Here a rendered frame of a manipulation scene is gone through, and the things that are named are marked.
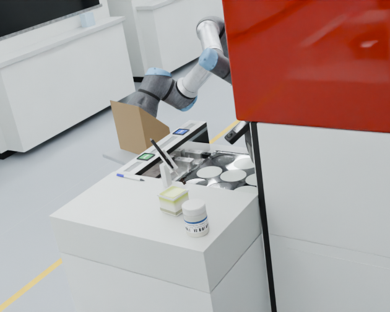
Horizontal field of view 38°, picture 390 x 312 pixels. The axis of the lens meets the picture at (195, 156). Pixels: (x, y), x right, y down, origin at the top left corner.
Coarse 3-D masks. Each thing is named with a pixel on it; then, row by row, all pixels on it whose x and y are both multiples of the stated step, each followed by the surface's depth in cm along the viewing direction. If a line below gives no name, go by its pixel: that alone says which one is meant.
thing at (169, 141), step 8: (184, 128) 251; (192, 128) 248; (168, 136) 244; (176, 136) 243; (184, 136) 241; (160, 144) 237; (168, 144) 236; (152, 152) 231; (136, 160) 225; (144, 160) 224; (152, 160) 223; (120, 168) 220; (128, 168) 220; (136, 168) 218
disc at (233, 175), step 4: (224, 172) 218; (228, 172) 217; (232, 172) 217; (236, 172) 216; (240, 172) 216; (244, 172) 215; (220, 176) 215; (224, 176) 214; (228, 176) 214; (232, 176) 213; (236, 176) 213; (240, 176) 212; (244, 176) 212; (224, 180) 211; (228, 180) 211; (232, 180) 210; (236, 180) 210
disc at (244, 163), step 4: (240, 160) 225; (244, 160) 225; (248, 160) 224; (236, 164) 222; (240, 164) 222; (244, 164) 222; (248, 164) 221; (252, 164) 220; (240, 168) 218; (244, 168) 218
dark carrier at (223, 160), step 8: (208, 160) 230; (216, 160) 229; (224, 160) 228; (232, 160) 226; (200, 168) 224; (224, 168) 220; (232, 168) 219; (248, 168) 217; (192, 176) 218; (216, 176) 215; (200, 184) 211; (208, 184) 210; (216, 184) 209; (224, 184) 208; (232, 184) 207; (240, 184) 206; (248, 184) 205
